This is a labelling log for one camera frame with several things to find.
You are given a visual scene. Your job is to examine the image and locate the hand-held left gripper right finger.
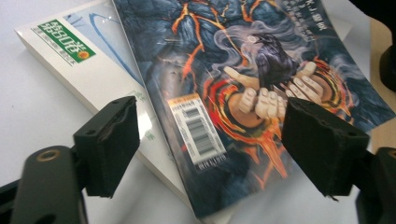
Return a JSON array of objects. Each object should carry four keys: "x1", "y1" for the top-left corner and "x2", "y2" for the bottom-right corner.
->
[{"x1": 280, "y1": 96, "x2": 372, "y2": 198}]

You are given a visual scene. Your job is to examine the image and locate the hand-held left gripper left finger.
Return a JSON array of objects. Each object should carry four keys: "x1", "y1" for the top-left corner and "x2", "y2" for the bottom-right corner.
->
[{"x1": 73, "y1": 95, "x2": 141, "y2": 199}]

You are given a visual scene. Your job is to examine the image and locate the thick white book green label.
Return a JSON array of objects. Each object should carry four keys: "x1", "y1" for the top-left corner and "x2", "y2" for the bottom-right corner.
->
[{"x1": 13, "y1": 0, "x2": 200, "y2": 207}]

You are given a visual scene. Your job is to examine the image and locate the dark blue illustrated magazine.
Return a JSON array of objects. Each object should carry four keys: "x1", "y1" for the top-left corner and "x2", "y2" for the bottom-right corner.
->
[{"x1": 111, "y1": 0, "x2": 396, "y2": 218}]

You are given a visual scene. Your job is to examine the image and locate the wooden table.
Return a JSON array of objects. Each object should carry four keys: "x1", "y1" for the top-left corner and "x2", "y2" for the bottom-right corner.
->
[{"x1": 368, "y1": 17, "x2": 396, "y2": 153}]

